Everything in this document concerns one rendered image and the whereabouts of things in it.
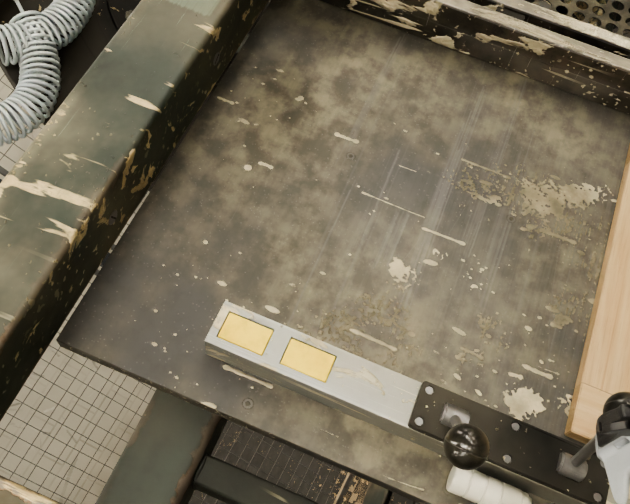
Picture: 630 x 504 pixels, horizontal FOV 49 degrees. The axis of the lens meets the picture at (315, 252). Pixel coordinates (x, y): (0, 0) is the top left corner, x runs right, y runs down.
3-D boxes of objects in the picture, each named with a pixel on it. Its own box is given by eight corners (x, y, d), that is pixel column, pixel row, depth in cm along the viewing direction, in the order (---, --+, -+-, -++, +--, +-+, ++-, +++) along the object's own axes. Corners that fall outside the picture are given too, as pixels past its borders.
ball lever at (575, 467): (582, 496, 67) (660, 430, 57) (544, 480, 67) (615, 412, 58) (585, 463, 69) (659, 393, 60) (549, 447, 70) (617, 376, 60)
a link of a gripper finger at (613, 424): (581, 446, 57) (635, 418, 49) (578, 427, 57) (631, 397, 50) (637, 449, 57) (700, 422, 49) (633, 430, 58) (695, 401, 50)
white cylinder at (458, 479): (442, 492, 70) (517, 525, 69) (450, 487, 67) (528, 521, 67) (451, 464, 71) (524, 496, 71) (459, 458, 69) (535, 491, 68)
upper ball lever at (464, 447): (463, 440, 70) (482, 484, 56) (428, 424, 70) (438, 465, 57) (478, 405, 70) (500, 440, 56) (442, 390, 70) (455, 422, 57)
